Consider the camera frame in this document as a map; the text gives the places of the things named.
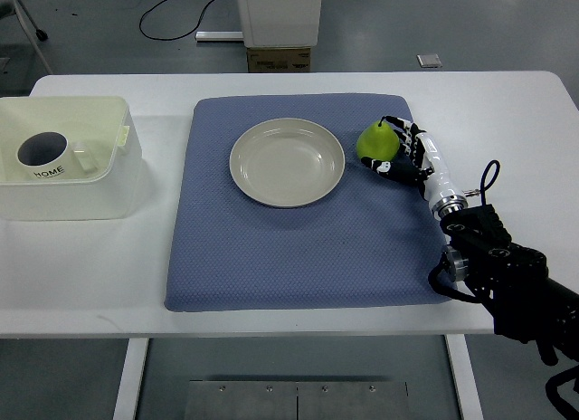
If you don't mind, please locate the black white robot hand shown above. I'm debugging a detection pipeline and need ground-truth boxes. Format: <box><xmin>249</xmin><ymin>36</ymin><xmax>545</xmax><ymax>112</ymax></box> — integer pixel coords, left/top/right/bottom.
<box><xmin>360</xmin><ymin>116</ymin><xmax>468</xmax><ymax>220</ymax></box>

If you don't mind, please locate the green pear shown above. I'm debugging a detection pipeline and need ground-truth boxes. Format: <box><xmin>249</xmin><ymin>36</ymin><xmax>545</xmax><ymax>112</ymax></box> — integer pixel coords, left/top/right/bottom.
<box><xmin>356</xmin><ymin>117</ymin><xmax>400</xmax><ymax>161</ymax></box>

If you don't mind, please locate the small grey floor plate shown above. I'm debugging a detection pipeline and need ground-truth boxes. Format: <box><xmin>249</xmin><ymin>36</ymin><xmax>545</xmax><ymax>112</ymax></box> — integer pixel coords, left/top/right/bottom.
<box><xmin>416</xmin><ymin>53</ymin><xmax>442</xmax><ymax>69</ymax></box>

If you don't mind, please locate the beige plate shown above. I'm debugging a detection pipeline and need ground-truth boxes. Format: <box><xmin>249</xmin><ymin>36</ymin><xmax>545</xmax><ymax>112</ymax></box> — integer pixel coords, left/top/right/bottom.
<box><xmin>229</xmin><ymin>118</ymin><xmax>346</xmax><ymax>208</ymax></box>

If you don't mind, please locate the blue mat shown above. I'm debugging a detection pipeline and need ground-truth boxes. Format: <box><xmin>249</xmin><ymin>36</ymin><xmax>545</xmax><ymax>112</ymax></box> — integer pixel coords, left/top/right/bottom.
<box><xmin>165</xmin><ymin>93</ymin><xmax>445</xmax><ymax>312</ymax></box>

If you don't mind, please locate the cardboard box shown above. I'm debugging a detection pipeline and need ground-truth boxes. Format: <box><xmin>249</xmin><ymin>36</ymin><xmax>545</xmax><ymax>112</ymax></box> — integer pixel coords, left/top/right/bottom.
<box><xmin>246</xmin><ymin>48</ymin><xmax>311</xmax><ymax>73</ymax></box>

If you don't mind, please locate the white machine base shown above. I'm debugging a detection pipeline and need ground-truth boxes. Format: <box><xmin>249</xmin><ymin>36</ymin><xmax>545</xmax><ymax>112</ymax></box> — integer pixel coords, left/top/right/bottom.
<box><xmin>195</xmin><ymin>0</ymin><xmax>325</xmax><ymax>48</ymax></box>

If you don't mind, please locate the white table right leg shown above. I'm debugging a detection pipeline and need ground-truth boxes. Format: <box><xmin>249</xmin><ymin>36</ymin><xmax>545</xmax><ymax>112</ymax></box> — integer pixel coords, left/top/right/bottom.
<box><xmin>444</xmin><ymin>334</ymin><xmax>484</xmax><ymax>420</ymax></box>

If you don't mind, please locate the white table leg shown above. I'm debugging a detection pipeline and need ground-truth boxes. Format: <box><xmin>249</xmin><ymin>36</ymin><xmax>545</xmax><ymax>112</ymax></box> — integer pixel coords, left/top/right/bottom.
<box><xmin>444</xmin><ymin>334</ymin><xmax>484</xmax><ymax>420</ymax></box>
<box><xmin>112</xmin><ymin>338</ymin><xmax>149</xmax><ymax>420</ymax></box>

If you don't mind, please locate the white plastic bin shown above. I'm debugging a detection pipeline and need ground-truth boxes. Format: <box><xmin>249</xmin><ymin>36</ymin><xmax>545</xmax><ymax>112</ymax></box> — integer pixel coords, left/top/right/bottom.
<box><xmin>1</xmin><ymin>96</ymin><xmax>142</xmax><ymax>221</ymax></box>

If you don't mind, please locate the white HOME mug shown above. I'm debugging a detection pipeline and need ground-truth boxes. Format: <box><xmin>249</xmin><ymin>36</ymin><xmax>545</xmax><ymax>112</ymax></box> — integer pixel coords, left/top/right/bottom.
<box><xmin>16</xmin><ymin>132</ymin><xmax>98</xmax><ymax>181</ymax></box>

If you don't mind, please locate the white table left leg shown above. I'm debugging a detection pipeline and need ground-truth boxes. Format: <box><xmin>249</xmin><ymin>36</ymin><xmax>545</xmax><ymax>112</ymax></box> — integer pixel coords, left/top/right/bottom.
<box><xmin>112</xmin><ymin>338</ymin><xmax>149</xmax><ymax>420</ymax></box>

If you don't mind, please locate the chair leg with caster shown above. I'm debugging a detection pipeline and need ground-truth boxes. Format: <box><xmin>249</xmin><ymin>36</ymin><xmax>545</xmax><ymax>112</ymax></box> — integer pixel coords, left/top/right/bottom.
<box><xmin>0</xmin><ymin>0</ymin><xmax>54</xmax><ymax>75</ymax></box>

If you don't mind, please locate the black floor cable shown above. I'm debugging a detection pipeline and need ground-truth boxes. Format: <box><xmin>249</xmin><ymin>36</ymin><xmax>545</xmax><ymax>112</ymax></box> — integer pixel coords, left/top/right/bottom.
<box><xmin>138</xmin><ymin>0</ymin><xmax>237</xmax><ymax>42</ymax></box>

